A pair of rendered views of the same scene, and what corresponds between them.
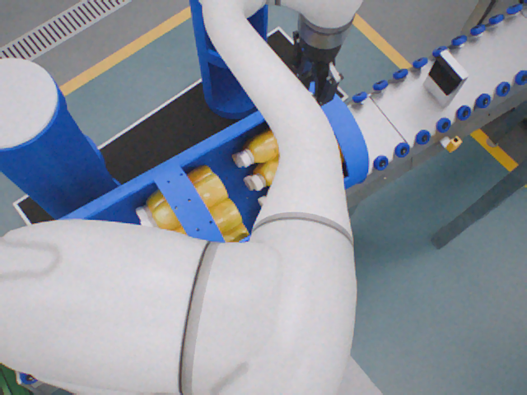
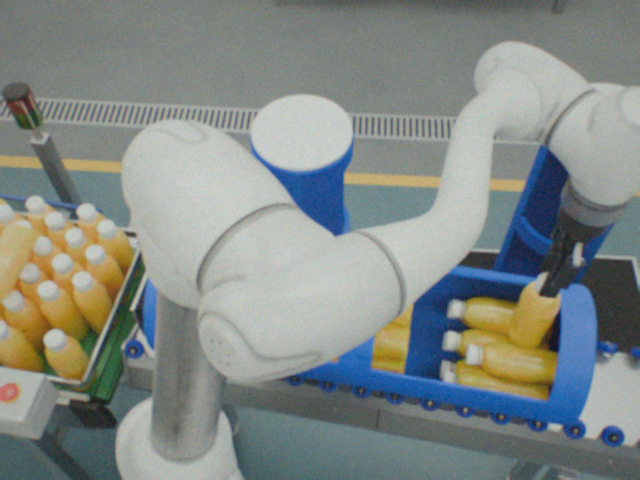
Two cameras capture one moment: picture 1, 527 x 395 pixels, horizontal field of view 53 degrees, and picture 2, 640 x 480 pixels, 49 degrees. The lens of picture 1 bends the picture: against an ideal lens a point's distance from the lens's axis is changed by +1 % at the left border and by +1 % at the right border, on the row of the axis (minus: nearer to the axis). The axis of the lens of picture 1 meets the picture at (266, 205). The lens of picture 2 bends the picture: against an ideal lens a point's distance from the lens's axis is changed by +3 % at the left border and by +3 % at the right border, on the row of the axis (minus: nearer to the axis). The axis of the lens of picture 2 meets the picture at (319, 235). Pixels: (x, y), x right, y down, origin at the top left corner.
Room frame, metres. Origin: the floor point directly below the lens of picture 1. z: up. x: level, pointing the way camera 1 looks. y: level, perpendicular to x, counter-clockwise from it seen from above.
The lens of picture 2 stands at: (-0.14, -0.28, 2.40)
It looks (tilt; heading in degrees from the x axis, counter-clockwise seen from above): 55 degrees down; 48
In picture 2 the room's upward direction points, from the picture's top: 1 degrees counter-clockwise
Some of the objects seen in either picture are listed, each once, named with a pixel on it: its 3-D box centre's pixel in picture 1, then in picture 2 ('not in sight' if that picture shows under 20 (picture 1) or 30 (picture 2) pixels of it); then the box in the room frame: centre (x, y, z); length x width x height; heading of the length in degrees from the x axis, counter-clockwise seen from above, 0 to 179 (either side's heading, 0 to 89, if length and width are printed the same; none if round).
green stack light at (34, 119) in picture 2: not in sight; (27, 113); (0.15, 1.11, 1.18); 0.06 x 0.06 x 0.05
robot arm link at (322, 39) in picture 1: (325, 19); (595, 194); (0.59, -0.07, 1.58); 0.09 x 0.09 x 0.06
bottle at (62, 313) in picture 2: not in sight; (62, 312); (-0.07, 0.70, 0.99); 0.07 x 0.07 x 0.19
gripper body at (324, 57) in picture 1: (319, 47); (579, 223); (0.59, -0.07, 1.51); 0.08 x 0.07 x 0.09; 37
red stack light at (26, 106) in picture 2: not in sight; (20, 99); (0.15, 1.11, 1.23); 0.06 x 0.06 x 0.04
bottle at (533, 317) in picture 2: not in sight; (535, 311); (0.59, -0.07, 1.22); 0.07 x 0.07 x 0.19
